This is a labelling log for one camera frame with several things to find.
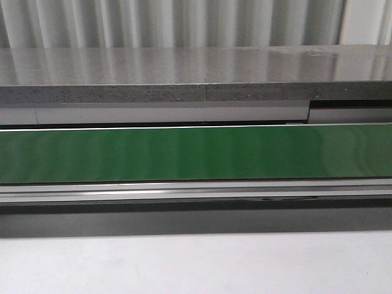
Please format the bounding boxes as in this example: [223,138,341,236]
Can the grey panel under counter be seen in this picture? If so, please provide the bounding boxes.
[1,100,391,126]

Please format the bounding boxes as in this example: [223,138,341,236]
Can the green conveyor belt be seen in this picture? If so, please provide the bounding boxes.
[1,124,391,184]

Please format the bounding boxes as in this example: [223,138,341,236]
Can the grey speckled stone counter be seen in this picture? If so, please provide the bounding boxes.
[1,45,391,104]

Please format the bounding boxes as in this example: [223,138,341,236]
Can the white pleated curtain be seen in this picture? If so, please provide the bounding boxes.
[1,1,391,48]

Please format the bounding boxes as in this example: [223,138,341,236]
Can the grey far conveyor rail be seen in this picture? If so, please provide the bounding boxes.
[1,122,391,132]

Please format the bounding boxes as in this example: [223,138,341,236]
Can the aluminium near conveyor rail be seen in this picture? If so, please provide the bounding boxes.
[1,178,391,203]

